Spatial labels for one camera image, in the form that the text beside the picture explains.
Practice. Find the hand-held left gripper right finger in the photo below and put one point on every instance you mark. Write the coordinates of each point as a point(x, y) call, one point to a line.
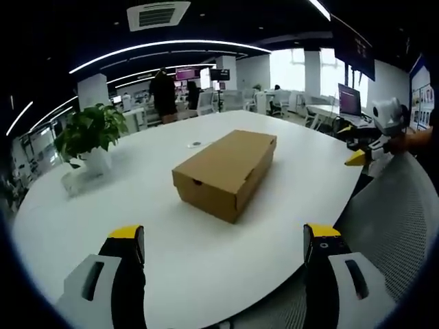
point(337, 274)

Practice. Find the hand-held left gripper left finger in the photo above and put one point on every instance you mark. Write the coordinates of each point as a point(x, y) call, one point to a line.
point(113, 274)

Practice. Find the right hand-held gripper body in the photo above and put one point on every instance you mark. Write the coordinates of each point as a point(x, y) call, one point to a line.
point(387, 114)

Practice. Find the brown cardboard shoe box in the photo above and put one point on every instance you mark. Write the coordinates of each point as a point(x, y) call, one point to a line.
point(224, 174)

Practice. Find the laptop with purple screen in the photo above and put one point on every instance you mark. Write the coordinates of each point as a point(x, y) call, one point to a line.
point(350, 104)

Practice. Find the grey mesh office chair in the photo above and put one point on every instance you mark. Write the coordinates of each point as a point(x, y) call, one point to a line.
point(387, 219)

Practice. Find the hanging dark display screen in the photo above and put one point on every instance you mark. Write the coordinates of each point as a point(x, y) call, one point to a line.
point(353, 42)

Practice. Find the white plant pot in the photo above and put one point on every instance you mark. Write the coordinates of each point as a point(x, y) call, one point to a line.
point(96, 162)

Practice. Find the green potted plant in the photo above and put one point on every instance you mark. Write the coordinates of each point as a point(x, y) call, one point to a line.
point(91, 128)

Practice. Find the small round table socket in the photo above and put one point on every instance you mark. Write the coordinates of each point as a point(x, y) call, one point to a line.
point(196, 143)

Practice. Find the white office chair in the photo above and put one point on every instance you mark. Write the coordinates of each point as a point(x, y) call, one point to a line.
point(205, 103)

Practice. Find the ceiling air conditioner vent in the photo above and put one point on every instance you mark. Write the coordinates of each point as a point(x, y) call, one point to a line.
point(158, 15)

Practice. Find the purple wall screen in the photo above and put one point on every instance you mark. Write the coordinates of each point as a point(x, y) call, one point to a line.
point(188, 73)

